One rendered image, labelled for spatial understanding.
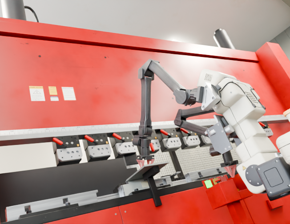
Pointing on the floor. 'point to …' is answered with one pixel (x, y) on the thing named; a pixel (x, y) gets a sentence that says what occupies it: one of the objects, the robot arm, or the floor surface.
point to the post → (176, 163)
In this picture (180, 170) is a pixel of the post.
